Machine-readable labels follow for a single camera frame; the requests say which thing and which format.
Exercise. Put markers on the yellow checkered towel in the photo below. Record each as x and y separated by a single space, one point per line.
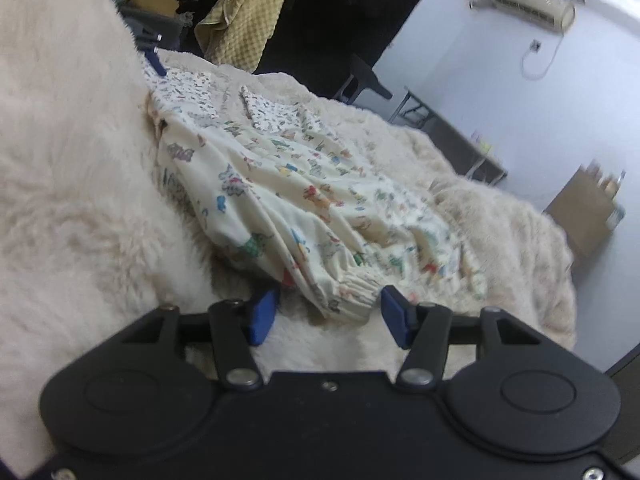
235 32

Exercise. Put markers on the black hanging garment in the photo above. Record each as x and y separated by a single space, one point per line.
314 39

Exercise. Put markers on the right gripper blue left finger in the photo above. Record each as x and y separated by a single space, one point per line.
236 327

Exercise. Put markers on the white air conditioner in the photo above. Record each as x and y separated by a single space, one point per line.
556 16

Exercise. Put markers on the cartoon print cream garment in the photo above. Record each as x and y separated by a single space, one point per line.
277 191

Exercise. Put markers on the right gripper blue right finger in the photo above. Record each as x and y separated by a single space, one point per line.
421 330

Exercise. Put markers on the grey folding table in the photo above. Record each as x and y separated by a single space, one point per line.
464 155

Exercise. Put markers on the dark plastic chair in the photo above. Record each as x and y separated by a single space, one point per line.
361 78

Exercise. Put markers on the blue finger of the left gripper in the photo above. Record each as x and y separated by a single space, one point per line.
154 61

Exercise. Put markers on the cream fluffy blanket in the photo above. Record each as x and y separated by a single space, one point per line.
90 241

